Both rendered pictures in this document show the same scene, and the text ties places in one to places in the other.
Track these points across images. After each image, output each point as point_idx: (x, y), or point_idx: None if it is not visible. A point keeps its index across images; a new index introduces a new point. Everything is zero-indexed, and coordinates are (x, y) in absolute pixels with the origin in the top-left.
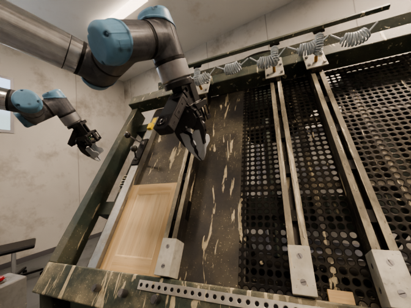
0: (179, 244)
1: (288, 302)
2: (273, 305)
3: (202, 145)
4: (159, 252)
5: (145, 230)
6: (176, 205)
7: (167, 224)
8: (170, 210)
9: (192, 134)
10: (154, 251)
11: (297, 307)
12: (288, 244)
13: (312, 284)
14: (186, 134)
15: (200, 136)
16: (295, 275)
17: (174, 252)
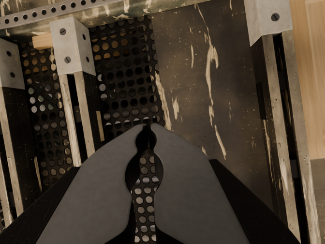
0: (255, 35)
1: (81, 9)
2: (96, 0)
3: (86, 160)
4: (294, 16)
5: None
6: (289, 99)
7: (294, 55)
8: (298, 84)
9: (113, 227)
10: (306, 14)
11: (71, 7)
12: (80, 71)
13: (53, 32)
14: (173, 234)
15: (61, 206)
16: (71, 35)
17: (257, 12)
